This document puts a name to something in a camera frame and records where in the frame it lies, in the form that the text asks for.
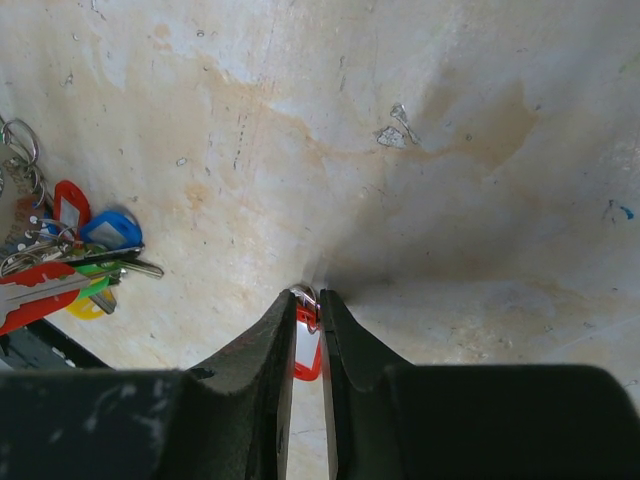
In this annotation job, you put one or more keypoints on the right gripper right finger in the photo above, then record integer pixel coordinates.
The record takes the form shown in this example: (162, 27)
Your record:
(361, 443)

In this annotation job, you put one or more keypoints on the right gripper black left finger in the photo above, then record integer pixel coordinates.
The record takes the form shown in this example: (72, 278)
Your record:
(229, 416)

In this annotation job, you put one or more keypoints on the bunch of tagged keys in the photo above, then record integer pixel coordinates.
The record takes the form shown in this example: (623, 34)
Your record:
(47, 265)

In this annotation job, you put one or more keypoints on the large metal keyring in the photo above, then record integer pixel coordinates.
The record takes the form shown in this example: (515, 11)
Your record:
(23, 188)

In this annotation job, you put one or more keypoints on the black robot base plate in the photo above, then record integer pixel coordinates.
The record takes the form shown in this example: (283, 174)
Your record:
(40, 345)

